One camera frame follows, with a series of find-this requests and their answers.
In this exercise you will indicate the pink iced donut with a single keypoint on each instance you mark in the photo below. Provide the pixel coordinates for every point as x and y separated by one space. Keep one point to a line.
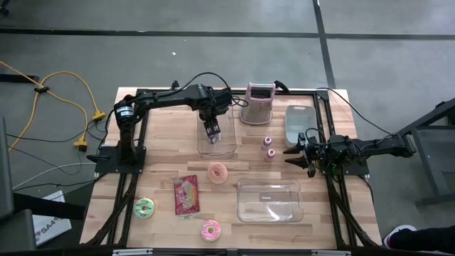
206 233

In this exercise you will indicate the narrow clear plastic bin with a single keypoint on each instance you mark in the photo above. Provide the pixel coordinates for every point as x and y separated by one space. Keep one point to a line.
227 138

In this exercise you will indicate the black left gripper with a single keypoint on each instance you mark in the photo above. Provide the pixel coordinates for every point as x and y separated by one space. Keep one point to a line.
212 114

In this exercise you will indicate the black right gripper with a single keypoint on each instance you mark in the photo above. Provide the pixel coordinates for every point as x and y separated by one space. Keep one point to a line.
313 153

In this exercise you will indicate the silver bracket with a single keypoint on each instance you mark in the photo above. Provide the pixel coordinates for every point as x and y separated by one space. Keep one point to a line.
330 252
132 252

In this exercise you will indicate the black frame clamp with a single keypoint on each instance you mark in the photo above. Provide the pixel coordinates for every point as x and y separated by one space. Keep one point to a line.
282 86
174 86

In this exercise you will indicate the person's leg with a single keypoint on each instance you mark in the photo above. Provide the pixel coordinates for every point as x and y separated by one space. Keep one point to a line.
426 240

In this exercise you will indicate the black metal stand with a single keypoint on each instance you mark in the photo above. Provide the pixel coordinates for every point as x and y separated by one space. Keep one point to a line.
419 122

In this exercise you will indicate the person's shoe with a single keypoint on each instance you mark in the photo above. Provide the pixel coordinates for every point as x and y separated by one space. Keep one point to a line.
400 233

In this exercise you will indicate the red snack packet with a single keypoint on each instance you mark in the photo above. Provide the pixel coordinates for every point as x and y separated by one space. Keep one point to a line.
186 195

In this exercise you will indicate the white printed box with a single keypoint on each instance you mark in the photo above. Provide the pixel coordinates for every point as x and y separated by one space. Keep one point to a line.
53 231

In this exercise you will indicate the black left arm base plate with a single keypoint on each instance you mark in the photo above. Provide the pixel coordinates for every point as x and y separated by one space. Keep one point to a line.
106 167

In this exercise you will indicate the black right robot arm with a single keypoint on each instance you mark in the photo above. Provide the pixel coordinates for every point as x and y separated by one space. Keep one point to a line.
373 145

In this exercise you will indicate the grey plastic bin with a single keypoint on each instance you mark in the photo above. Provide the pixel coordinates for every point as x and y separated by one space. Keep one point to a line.
300 121

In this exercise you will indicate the grey flat panel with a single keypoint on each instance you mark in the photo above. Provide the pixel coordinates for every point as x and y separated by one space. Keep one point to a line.
5 170

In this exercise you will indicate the orange sprinkled donut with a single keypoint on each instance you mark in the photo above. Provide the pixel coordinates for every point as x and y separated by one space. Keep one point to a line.
213 176

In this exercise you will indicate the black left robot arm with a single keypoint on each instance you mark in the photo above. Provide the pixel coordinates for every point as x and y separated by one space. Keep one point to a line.
167 99

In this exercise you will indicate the wide clear plastic bin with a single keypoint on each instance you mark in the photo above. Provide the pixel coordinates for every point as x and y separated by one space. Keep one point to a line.
270 209

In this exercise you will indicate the black floor strip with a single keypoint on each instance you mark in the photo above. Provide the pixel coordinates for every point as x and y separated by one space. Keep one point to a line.
17 78

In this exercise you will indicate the black bar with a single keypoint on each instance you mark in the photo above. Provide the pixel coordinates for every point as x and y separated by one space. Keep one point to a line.
49 208

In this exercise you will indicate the green iced donut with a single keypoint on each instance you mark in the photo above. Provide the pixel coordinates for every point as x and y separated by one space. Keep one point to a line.
139 209

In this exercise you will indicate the pink cap paint bottle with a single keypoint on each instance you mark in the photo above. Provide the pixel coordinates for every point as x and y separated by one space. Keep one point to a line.
269 155

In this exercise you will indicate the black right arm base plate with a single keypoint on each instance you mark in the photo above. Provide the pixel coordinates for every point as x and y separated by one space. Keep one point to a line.
355 170

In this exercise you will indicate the grey block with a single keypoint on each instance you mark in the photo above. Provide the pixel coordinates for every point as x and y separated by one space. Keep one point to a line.
16 233

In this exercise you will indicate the purple cap paint bottle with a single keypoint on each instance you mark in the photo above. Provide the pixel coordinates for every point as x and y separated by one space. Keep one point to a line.
266 143

